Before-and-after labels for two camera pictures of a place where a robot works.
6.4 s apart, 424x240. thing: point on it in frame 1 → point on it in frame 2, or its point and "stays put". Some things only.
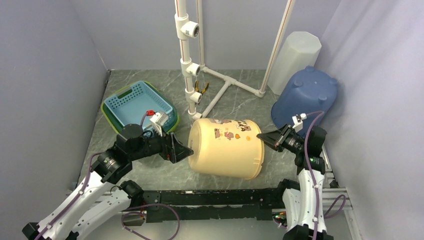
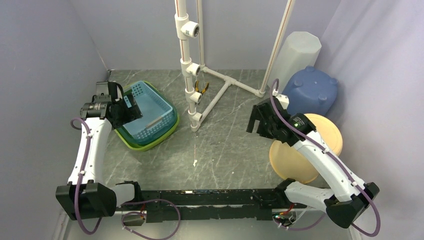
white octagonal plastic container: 300,52 stays put
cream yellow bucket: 226,147 → 289,162
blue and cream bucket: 310,93 stays put
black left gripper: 178,151 → 131,113
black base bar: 170,205 stays put
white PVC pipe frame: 186,27 stays put
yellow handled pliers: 203,90 stays put
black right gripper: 275,139 → 255,115
